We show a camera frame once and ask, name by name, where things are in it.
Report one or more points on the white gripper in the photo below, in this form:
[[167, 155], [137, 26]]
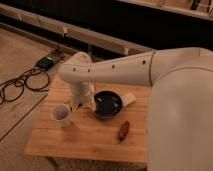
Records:
[[82, 93]]

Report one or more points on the black bowl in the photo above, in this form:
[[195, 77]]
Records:
[[108, 104]]

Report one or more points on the black power adapter box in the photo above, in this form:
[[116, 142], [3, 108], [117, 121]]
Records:
[[45, 63]]

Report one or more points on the wooden table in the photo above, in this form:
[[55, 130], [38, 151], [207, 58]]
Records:
[[88, 137]]

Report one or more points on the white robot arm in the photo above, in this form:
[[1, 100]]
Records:
[[180, 107]]

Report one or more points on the white paper cup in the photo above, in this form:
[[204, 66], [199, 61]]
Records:
[[61, 115]]

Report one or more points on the reddish brown pepper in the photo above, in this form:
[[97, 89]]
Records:
[[124, 130]]

